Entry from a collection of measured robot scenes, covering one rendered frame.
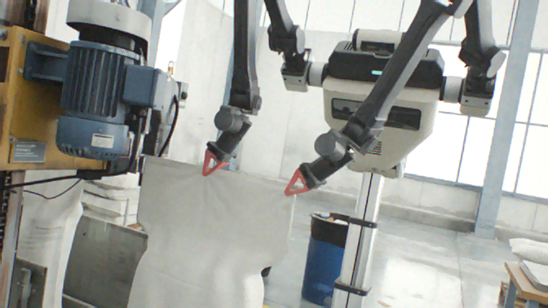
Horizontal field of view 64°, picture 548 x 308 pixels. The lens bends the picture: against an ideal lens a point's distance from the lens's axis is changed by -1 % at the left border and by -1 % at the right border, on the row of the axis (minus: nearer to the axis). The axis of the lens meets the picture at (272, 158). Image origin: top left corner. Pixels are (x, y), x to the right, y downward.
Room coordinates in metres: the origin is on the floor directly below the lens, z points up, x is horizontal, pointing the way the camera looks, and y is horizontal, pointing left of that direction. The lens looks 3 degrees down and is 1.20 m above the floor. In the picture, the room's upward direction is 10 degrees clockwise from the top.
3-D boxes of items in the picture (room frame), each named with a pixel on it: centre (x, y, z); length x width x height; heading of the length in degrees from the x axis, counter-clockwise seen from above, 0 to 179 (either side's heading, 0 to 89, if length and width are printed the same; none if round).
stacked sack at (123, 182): (4.13, 1.29, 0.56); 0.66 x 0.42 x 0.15; 158
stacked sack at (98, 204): (4.13, 1.30, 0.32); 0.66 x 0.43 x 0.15; 160
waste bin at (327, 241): (3.42, -0.60, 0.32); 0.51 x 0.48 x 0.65; 158
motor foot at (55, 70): (1.00, 0.51, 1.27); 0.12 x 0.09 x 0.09; 158
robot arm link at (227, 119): (1.21, 0.12, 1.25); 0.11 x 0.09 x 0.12; 158
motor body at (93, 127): (1.00, 0.42, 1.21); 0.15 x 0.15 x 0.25
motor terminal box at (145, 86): (1.01, 0.31, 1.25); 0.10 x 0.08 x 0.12; 3
